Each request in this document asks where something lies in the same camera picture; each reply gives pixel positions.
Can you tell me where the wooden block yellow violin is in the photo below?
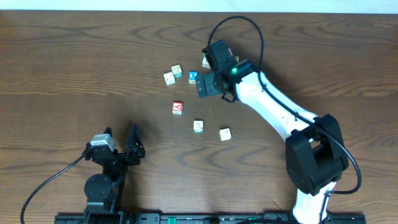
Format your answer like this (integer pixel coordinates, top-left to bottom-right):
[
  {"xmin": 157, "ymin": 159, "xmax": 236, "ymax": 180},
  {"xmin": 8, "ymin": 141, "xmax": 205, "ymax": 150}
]
[{"xmin": 219, "ymin": 128, "xmax": 231, "ymax": 141}]

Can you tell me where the wooden block green edge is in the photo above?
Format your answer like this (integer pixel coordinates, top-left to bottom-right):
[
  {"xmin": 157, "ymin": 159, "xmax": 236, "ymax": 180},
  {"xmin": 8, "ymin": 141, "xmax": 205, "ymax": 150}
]
[{"xmin": 193, "ymin": 120, "xmax": 204, "ymax": 133}]

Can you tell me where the wooden block red A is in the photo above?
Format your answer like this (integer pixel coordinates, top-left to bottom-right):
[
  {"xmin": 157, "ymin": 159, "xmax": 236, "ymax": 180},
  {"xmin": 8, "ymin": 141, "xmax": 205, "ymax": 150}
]
[{"xmin": 172, "ymin": 101, "xmax": 183, "ymax": 114}]

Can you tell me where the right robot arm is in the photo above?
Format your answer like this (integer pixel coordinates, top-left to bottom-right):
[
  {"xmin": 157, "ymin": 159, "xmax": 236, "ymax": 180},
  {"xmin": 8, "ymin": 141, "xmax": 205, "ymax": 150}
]
[{"xmin": 196, "ymin": 60, "xmax": 349, "ymax": 223}]

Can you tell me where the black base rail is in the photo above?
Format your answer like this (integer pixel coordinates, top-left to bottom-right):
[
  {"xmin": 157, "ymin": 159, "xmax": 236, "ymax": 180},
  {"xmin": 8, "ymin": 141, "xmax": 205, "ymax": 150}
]
[{"xmin": 54, "ymin": 212, "xmax": 367, "ymax": 224}]

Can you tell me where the wooden block blue X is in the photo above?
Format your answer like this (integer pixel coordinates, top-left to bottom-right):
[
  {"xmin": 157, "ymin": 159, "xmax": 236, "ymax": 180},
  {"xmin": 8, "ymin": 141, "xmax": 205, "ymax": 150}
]
[{"xmin": 188, "ymin": 71, "xmax": 198, "ymax": 84}]

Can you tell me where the wooden block green side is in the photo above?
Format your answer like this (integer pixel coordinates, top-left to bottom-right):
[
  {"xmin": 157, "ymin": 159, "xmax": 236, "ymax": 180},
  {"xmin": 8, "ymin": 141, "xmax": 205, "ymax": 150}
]
[{"xmin": 171, "ymin": 65, "xmax": 183, "ymax": 78}]

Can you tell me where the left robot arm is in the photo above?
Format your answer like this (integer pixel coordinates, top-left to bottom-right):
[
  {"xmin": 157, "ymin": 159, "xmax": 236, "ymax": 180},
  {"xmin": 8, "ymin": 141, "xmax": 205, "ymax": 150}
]
[{"xmin": 82, "ymin": 125, "xmax": 146, "ymax": 214}]

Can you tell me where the wooden block green letter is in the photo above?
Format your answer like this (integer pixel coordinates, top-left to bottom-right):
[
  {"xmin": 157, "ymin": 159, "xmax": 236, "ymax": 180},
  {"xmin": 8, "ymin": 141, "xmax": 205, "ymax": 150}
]
[{"xmin": 164, "ymin": 72, "xmax": 175, "ymax": 85}]

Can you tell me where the wooden block umbrella drawing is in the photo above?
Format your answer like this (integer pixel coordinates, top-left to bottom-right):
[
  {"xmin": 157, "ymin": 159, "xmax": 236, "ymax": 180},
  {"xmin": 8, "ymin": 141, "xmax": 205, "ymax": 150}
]
[{"xmin": 202, "ymin": 56, "xmax": 211, "ymax": 69}]

